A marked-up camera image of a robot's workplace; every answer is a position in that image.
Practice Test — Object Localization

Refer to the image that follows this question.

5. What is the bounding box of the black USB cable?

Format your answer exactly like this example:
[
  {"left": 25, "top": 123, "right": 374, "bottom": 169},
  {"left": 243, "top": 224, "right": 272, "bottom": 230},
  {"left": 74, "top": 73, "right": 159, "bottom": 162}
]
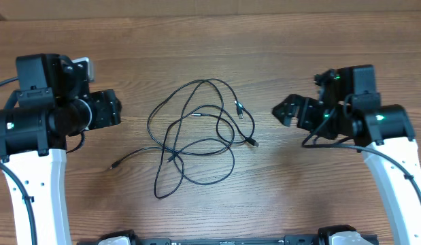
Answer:
[
  {"left": 110, "top": 101, "right": 245, "bottom": 200},
  {"left": 146, "top": 78, "right": 260, "bottom": 157}
]

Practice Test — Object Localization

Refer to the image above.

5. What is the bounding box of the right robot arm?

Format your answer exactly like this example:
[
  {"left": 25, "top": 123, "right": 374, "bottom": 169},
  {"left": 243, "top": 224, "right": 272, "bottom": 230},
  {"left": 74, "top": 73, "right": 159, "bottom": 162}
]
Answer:
[{"left": 272, "top": 65, "right": 421, "bottom": 244}]

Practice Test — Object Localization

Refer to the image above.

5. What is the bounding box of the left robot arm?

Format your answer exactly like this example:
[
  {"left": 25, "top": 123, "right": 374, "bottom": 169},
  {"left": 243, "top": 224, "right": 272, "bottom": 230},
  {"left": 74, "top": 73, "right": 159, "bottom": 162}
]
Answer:
[{"left": 0, "top": 54, "right": 122, "bottom": 244}]

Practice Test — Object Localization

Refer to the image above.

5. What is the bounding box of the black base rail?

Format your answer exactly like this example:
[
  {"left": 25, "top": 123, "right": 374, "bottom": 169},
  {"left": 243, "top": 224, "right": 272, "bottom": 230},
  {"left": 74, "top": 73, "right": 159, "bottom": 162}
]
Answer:
[{"left": 77, "top": 224, "right": 380, "bottom": 245}]

